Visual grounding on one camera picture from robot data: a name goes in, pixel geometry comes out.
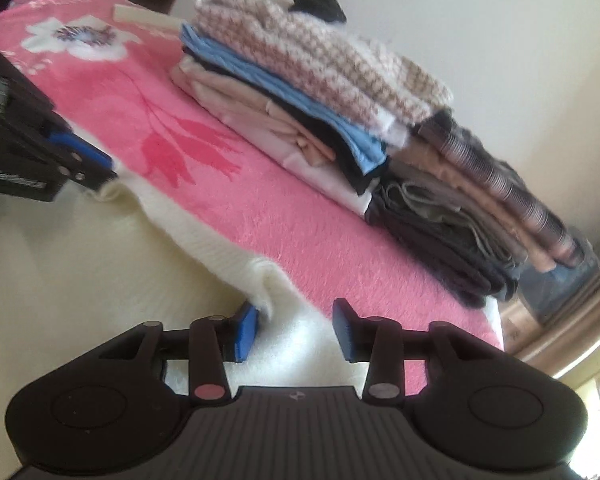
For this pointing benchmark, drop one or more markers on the cream white knit sweater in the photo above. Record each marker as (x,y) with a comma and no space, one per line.
(80,270)

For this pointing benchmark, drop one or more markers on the beige curtain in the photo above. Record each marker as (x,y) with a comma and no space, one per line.
(580,320)

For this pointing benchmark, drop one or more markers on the pink floral blanket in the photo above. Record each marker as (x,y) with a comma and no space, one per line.
(105,95)

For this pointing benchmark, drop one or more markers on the small black cloth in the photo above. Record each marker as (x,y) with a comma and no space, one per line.
(317,5)

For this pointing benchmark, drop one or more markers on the folded black garment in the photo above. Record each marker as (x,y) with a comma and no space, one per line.
(352,165)

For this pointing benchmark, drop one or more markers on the folded blue garment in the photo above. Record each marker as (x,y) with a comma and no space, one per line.
(280,90)

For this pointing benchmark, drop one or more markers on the folded brown garment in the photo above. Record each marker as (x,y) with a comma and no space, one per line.
(460,185)

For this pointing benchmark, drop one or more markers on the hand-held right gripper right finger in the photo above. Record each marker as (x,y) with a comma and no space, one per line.
(342,330)

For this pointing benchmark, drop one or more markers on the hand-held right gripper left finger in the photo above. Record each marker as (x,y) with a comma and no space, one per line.
(245,332)

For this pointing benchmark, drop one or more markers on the folded white garment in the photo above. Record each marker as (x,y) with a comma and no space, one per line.
(320,175)

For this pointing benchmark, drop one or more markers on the dark folded clothes stack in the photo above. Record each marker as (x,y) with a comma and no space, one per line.
(505,190)

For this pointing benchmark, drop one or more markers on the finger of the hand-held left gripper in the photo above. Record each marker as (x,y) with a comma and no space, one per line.
(80,150)
(90,175)

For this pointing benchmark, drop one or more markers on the blue covered water bottle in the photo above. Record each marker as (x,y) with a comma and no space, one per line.
(560,280)

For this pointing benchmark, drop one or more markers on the folded houndstooth knit sweater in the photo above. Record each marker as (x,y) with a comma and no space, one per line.
(320,55)

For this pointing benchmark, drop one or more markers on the folded beige garment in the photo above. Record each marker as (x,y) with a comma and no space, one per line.
(240,100)

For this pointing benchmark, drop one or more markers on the folded olive pants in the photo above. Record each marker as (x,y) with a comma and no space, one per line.
(430,205)

